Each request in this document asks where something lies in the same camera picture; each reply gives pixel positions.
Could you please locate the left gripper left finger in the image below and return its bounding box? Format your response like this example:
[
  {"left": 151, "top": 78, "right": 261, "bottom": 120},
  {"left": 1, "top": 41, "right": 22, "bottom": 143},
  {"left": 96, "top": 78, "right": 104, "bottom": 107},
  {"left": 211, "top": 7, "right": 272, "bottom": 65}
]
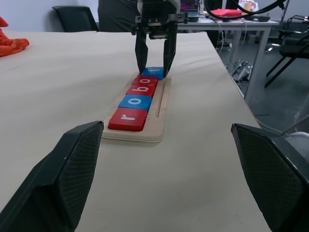
[{"left": 0, "top": 120, "right": 105, "bottom": 232}]

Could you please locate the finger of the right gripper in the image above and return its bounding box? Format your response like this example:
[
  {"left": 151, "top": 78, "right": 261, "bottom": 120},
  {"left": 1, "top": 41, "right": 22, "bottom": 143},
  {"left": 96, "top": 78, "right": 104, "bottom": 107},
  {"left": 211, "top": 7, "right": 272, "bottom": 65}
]
[
  {"left": 134, "top": 24, "right": 149, "bottom": 73},
  {"left": 162, "top": 23, "right": 179, "bottom": 79}
]

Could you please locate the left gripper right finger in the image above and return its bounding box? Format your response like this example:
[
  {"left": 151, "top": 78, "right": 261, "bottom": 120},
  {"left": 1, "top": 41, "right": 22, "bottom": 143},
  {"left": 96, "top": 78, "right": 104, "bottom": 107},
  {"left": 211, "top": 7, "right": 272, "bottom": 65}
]
[{"left": 230, "top": 123, "right": 309, "bottom": 232}]

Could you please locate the blue tile letter t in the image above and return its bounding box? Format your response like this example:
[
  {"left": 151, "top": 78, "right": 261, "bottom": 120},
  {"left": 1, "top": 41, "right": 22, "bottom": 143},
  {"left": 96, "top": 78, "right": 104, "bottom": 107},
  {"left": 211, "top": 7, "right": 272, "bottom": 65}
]
[{"left": 141, "top": 66, "right": 166, "bottom": 81}]

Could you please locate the red tile letter o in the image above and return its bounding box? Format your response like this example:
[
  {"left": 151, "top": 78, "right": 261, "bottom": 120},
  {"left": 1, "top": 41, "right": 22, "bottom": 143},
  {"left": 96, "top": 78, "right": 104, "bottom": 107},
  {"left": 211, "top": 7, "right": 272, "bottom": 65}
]
[{"left": 131, "top": 75, "right": 159, "bottom": 87}]

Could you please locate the red tile letter b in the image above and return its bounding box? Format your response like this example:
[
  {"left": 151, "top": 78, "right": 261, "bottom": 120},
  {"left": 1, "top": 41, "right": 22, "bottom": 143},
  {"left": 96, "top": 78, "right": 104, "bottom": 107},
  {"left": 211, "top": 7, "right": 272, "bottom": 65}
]
[{"left": 125, "top": 83, "right": 158, "bottom": 98}]

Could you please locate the wooden letter tray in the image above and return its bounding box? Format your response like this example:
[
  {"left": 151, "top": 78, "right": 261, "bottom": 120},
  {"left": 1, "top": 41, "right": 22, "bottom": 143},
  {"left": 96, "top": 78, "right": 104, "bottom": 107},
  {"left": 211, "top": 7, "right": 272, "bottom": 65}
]
[{"left": 101, "top": 72, "right": 173, "bottom": 144}]

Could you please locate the silver robot body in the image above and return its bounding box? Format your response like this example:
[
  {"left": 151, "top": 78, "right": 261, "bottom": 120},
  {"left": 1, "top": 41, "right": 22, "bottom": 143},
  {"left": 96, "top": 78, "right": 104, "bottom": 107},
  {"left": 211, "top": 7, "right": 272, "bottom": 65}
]
[{"left": 281, "top": 131, "right": 309, "bottom": 178}]

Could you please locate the blue tile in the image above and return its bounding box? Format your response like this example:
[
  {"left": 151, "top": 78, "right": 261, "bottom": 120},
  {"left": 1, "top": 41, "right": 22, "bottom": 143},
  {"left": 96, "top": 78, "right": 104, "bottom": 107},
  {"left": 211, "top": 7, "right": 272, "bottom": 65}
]
[{"left": 118, "top": 94, "right": 154, "bottom": 113}]

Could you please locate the red tile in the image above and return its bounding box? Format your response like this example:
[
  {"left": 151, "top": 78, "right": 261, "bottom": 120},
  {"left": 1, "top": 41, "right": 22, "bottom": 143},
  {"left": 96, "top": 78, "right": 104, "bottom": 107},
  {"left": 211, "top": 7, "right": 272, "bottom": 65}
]
[{"left": 108, "top": 107, "right": 149, "bottom": 132}]

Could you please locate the laptop with lit screen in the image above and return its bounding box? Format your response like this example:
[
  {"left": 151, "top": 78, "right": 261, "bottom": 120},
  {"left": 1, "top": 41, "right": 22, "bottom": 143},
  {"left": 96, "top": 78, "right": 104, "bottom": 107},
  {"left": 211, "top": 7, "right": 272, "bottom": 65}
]
[{"left": 179, "top": 0, "right": 203, "bottom": 19}]

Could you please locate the person in dark clothes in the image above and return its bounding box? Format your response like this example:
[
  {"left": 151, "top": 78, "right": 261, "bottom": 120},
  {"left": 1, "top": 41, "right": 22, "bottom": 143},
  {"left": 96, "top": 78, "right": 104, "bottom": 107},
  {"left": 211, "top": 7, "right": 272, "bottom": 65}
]
[{"left": 97, "top": 0, "right": 143, "bottom": 33}]

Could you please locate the red bag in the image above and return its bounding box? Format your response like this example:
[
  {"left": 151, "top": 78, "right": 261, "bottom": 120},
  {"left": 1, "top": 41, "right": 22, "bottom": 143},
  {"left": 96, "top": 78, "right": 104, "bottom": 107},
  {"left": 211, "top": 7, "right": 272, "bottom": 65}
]
[{"left": 209, "top": 8, "right": 243, "bottom": 18}]

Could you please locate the black office chair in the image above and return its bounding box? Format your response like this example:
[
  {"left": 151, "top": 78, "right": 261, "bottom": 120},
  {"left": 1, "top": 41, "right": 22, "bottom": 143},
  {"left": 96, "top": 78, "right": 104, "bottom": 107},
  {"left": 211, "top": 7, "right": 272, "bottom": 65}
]
[{"left": 52, "top": 5, "right": 100, "bottom": 33}]

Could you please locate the white office desk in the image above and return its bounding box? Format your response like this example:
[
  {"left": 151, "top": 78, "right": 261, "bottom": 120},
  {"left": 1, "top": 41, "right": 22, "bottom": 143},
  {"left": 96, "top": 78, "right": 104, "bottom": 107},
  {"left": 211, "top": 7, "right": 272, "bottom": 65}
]
[{"left": 177, "top": 17, "right": 280, "bottom": 98}]

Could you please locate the black folding chair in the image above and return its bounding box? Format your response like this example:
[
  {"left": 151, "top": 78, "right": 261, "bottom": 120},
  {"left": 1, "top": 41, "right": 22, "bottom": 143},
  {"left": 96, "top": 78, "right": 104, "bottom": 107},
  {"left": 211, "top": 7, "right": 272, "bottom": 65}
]
[{"left": 264, "top": 30, "right": 309, "bottom": 88}]

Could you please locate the crumpled orange cloth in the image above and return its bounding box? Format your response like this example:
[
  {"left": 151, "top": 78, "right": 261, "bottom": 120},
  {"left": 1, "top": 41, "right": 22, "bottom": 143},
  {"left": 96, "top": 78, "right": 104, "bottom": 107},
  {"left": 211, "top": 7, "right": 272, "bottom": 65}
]
[{"left": 0, "top": 16, "right": 30, "bottom": 58}]

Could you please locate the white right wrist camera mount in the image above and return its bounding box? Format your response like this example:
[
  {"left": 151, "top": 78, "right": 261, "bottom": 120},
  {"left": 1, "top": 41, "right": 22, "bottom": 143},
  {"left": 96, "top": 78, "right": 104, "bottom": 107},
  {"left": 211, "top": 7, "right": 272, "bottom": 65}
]
[{"left": 137, "top": 0, "right": 182, "bottom": 11}]

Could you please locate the grey cable heap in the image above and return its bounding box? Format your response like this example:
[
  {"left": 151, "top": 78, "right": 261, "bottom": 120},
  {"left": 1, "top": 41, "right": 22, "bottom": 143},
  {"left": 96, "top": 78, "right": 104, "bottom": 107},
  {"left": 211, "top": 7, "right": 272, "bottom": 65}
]
[{"left": 231, "top": 59, "right": 253, "bottom": 83}]

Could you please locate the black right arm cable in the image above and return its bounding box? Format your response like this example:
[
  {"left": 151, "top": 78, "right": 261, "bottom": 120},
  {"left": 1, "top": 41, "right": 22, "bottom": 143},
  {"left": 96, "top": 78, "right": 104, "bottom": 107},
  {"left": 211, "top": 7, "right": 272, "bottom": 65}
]
[{"left": 203, "top": 0, "right": 291, "bottom": 19}]

